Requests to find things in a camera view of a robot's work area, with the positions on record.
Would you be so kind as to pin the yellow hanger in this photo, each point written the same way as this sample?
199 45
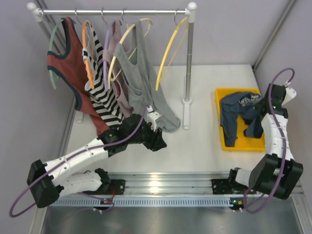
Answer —
168 51

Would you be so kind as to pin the cream hanger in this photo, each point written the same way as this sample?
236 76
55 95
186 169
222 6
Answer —
111 77

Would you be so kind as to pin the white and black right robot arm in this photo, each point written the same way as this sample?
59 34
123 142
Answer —
277 170

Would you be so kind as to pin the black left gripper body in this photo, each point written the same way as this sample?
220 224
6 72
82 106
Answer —
157 140

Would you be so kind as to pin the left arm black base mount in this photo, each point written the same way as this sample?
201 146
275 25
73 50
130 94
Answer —
115 187

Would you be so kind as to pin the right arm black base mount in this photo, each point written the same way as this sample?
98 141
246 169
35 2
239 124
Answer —
222 187

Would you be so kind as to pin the black white striped tank top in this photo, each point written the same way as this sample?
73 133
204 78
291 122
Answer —
104 103

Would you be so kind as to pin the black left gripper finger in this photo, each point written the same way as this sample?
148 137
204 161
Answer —
157 147
159 138

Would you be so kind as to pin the lilac hanger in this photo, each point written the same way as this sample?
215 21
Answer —
105 48

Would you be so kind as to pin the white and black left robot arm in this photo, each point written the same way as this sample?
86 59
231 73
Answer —
51 180

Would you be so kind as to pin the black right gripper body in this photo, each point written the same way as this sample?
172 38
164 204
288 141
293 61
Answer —
261 101

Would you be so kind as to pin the silver white clothes rack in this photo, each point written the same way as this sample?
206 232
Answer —
189 12

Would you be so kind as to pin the rust red tank top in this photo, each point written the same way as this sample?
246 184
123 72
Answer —
70 67

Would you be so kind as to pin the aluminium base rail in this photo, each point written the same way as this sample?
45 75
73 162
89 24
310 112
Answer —
159 190

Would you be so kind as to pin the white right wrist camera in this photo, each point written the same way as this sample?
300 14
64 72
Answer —
290 94

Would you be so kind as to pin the mauve tank top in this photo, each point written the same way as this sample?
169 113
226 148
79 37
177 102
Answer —
119 87

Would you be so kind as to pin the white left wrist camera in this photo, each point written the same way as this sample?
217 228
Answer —
151 117

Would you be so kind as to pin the orange hanger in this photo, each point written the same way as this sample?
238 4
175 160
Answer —
84 51

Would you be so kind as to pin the yellow plastic tray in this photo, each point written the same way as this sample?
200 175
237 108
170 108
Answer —
242 143

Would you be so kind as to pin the blue printed tank top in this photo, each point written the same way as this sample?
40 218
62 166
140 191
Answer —
240 104

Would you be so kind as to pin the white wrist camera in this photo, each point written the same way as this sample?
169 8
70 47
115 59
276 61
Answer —
151 117
290 94

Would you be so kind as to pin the grey tank top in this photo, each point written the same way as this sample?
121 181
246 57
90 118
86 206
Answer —
140 78

